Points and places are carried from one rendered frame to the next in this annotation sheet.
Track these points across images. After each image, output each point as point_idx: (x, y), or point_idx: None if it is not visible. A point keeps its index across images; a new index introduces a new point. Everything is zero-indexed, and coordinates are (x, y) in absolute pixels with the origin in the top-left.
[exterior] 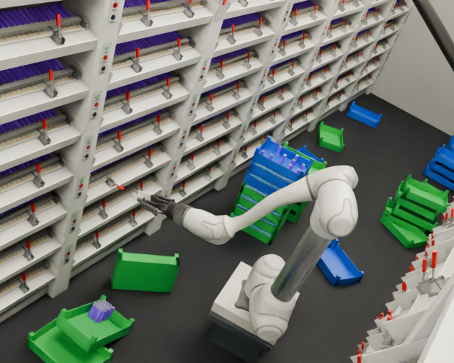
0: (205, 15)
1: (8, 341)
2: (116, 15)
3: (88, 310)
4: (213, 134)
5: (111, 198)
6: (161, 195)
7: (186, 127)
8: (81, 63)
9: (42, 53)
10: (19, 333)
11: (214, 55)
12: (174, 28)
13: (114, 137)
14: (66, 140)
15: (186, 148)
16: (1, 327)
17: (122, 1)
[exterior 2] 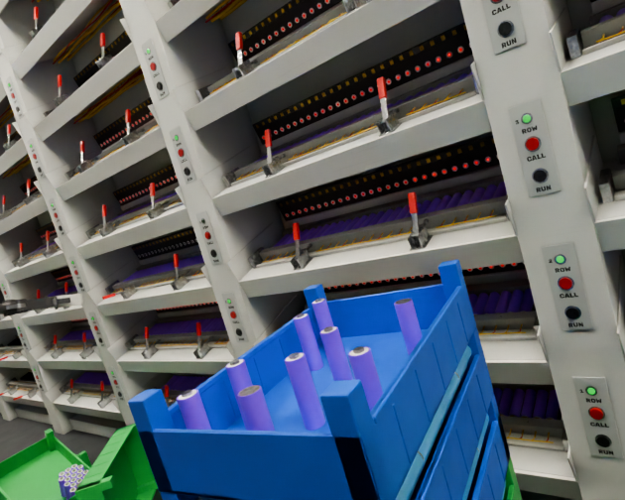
0: None
1: (81, 451)
2: None
3: None
4: (351, 258)
5: (175, 337)
6: (44, 298)
7: (201, 210)
8: None
9: None
10: (90, 453)
11: (169, 28)
12: (62, 22)
13: (123, 220)
14: (35, 200)
15: (230, 269)
16: (104, 440)
17: None
